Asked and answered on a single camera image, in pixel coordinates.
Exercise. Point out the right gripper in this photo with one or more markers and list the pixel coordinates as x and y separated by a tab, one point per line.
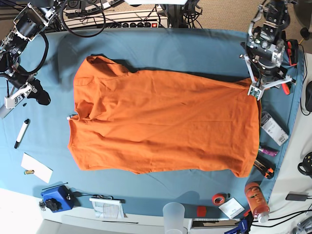
20	81

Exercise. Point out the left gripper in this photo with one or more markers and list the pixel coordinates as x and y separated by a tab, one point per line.
266	78

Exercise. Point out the orange t-shirt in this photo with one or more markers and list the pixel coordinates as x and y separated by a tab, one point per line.
156	121

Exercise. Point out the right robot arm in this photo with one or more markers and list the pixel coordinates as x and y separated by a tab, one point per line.
34	18

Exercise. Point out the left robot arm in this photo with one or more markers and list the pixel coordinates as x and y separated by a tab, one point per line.
265	43

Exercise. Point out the white marker pen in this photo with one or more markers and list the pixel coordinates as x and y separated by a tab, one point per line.
21	133

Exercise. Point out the orange black clamp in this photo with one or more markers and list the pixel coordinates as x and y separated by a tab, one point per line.
292	51

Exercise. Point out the grey remote control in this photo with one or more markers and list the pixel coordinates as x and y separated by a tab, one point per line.
4	112

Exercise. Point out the clear plastic bit case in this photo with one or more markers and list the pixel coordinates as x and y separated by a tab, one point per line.
273	129

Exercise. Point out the white paper card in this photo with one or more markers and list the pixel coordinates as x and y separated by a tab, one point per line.
40	170

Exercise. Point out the small pink glue tube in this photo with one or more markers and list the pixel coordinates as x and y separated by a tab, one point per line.
267	151

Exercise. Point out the small yellow battery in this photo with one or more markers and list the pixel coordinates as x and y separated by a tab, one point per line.
29	172

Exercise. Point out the orange black utility knife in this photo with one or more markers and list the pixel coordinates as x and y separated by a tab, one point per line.
264	168

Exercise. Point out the blue box with knob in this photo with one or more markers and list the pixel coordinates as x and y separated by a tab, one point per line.
58	199

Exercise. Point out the orange drink bottle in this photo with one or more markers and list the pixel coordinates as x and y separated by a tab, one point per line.
257	202

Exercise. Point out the white folded booklet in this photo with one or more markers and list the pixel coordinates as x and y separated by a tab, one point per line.
107	208

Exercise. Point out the black power strip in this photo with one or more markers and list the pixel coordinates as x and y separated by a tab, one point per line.
135	24

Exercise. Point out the red tape roll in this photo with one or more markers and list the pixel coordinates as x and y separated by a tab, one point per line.
219	199

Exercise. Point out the white square note pad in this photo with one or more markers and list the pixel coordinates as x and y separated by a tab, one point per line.
231	208

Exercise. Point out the small red block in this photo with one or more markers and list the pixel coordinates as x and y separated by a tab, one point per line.
201	211

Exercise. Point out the blue clamp bottom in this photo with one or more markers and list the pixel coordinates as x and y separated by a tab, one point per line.
244	225

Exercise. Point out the translucent plastic cup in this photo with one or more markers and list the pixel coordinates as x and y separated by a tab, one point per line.
173	214

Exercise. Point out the orange handled screwdriver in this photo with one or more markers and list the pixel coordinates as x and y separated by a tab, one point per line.
286	88

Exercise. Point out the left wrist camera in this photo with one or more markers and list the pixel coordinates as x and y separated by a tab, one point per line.
255	91

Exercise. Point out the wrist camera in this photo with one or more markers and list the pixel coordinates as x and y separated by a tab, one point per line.
13	100
255	91

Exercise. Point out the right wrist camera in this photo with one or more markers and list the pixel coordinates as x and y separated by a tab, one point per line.
13	100

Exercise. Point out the black cable tie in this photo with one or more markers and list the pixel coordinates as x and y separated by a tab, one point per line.
54	186

